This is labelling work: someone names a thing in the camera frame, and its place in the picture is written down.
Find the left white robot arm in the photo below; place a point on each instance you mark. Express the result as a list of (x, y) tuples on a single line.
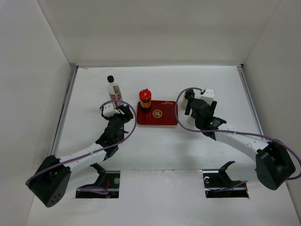
[(50, 182)]

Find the black cap pepper grinder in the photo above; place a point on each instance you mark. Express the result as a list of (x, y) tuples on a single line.
[(187, 95)]

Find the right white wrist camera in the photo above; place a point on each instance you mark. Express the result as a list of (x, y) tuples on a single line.
[(208, 95)]

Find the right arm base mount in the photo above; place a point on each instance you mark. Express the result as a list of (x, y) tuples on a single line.
[(218, 184)]

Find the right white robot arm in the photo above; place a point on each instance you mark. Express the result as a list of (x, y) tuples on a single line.
[(273, 163)]

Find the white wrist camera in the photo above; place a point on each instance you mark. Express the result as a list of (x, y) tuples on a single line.
[(109, 110), (208, 95)]

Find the red rectangular tray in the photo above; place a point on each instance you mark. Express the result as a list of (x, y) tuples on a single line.
[(161, 113)]

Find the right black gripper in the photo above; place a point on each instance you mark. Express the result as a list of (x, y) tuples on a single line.
[(212, 107)]

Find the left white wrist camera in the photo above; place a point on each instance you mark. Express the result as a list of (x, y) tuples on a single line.
[(109, 110)]

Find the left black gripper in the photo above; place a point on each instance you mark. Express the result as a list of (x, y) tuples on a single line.
[(126, 116)]

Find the soy sauce bottle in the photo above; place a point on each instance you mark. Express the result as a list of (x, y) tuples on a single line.
[(114, 91)]

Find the red lid sauce jar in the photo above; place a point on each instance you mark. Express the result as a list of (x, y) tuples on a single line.
[(145, 99)]

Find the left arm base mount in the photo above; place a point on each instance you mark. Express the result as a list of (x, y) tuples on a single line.
[(106, 185)]

